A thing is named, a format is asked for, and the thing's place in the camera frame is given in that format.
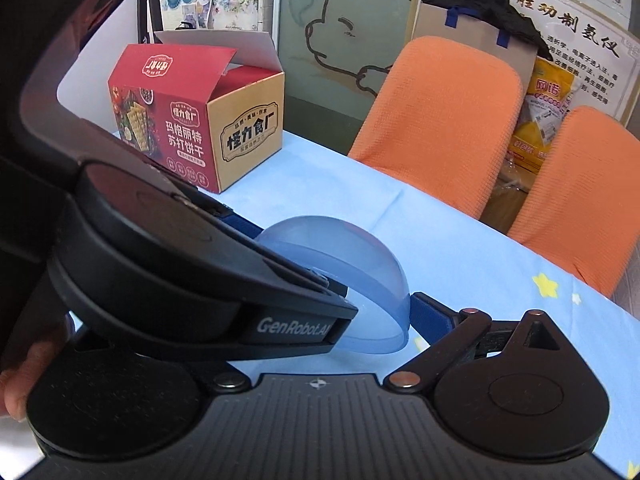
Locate red biscuit carton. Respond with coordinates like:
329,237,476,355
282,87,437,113
107,29,286,195

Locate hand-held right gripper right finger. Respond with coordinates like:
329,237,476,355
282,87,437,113
382,291,567,394

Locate framed text poster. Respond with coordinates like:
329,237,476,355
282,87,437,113
407,0,640,127

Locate blue cartoon printed tablecloth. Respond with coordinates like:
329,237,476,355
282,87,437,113
60,125,640,480

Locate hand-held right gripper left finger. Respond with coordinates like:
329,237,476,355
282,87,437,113
196,359,252,394

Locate yellow plastic bag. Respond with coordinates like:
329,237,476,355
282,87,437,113
509,57,577,172

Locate frosted glass door with cartoon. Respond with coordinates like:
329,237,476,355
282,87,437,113
277,0,419,157

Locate person's left hand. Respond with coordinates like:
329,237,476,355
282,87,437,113
0,321,72,419

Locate blue translucent plastic bowl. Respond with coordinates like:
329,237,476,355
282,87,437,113
257,215,412,356

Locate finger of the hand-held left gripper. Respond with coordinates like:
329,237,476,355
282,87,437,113
234,236,359,317
215,205,269,237

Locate orange chair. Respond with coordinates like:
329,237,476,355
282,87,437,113
347,35,524,221
507,105,640,299

